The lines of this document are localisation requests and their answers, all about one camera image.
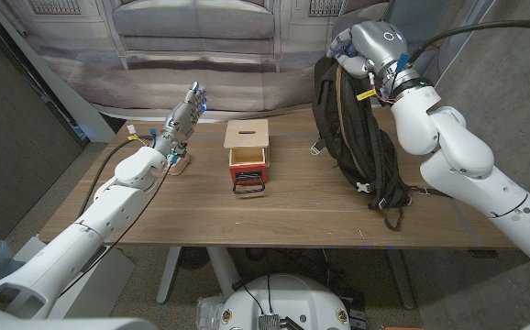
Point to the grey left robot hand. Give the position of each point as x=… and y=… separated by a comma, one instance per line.
x=180, y=121

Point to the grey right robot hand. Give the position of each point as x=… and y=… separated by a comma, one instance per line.
x=375, y=46

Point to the black backpack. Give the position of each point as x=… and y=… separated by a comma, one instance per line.
x=361, y=137

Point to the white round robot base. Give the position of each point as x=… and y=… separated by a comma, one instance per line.
x=288, y=298

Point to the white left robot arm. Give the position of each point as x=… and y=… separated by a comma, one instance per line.
x=86, y=224

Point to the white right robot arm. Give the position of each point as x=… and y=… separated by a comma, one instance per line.
x=476, y=169

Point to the wooden box with red drawer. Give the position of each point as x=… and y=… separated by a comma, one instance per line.
x=246, y=172

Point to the small wooden block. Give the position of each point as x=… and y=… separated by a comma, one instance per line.
x=181, y=166

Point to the wooden box with slot lid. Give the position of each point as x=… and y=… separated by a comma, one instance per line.
x=246, y=133

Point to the white table leg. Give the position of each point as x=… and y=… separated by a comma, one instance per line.
x=168, y=275
x=224, y=270

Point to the clear plastic bag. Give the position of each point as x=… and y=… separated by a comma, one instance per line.
x=207, y=311

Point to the grey table leg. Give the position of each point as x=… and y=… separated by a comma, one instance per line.
x=400, y=279

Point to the white backdrop frame post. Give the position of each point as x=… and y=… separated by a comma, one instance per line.
x=72, y=103

